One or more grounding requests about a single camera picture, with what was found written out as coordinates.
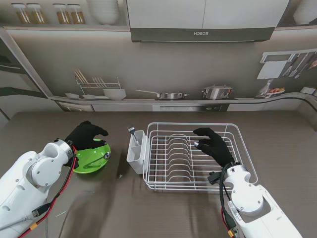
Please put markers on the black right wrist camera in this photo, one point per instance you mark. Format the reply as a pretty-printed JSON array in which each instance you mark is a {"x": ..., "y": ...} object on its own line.
[{"x": 213, "y": 178}]

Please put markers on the metal spoon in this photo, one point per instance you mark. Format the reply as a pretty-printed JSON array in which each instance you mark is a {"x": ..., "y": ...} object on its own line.
[{"x": 107, "y": 155}]

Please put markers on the green plastic bowl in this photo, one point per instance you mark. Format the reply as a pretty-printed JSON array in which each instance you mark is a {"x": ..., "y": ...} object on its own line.
[{"x": 91, "y": 155}]

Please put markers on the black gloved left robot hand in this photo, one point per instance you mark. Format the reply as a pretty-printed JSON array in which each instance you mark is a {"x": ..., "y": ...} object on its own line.
[{"x": 83, "y": 136}]

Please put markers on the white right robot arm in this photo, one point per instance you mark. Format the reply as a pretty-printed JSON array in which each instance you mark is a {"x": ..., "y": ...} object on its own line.
[{"x": 247, "y": 200}]

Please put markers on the printed kitchen scene backdrop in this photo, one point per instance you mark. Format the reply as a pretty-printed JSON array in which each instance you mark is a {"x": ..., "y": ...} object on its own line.
[{"x": 173, "y": 74}]

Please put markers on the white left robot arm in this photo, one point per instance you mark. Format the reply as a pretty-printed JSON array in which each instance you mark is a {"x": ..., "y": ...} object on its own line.
[{"x": 29, "y": 178}]

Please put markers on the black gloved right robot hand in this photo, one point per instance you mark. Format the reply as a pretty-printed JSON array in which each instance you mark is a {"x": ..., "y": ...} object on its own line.
[{"x": 218, "y": 150}]

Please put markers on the metal fork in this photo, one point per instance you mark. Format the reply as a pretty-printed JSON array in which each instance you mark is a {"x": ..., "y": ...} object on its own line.
[{"x": 131, "y": 129}]

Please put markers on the white plastic utensil holder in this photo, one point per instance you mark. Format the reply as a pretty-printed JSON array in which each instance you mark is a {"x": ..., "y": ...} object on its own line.
[{"x": 136, "y": 166}]

